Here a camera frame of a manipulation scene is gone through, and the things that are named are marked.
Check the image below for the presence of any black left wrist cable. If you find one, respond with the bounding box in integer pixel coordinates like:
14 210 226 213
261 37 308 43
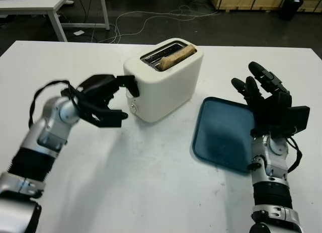
29 79 84 128

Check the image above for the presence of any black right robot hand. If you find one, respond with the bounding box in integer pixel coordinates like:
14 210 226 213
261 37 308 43
230 61 294 139

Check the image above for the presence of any white floor cable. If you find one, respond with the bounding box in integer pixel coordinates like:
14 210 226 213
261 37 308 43
98 4 218 44

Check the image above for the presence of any toasted bread slice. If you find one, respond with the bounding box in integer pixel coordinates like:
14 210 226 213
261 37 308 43
158 44 196 72

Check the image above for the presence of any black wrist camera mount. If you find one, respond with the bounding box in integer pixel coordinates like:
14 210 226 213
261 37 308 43
79 102 122 129
289 105 310 132

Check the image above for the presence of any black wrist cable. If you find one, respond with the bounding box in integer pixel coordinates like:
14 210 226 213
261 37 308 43
286 134 302 173
29 79 84 128

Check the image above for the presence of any blue plastic tray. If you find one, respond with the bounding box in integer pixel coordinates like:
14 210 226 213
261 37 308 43
191 96 257 174

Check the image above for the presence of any black trash bin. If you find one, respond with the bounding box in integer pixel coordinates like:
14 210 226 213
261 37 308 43
279 0 304 20

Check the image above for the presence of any white two-slot toaster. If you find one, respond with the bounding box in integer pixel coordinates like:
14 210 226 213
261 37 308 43
123 38 204 123

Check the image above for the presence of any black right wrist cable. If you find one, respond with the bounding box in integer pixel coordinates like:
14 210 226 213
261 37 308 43
286 134 302 173

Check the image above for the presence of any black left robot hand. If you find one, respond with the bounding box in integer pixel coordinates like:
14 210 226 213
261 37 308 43
75 73 140 120

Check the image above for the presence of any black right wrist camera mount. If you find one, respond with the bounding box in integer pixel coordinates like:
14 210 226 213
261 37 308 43
289 105 310 132

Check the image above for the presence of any white office desk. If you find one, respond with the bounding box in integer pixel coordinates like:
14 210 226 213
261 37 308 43
0 0 111 42

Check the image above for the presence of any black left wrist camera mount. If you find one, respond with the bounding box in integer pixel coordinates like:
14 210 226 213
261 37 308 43
79 102 122 129

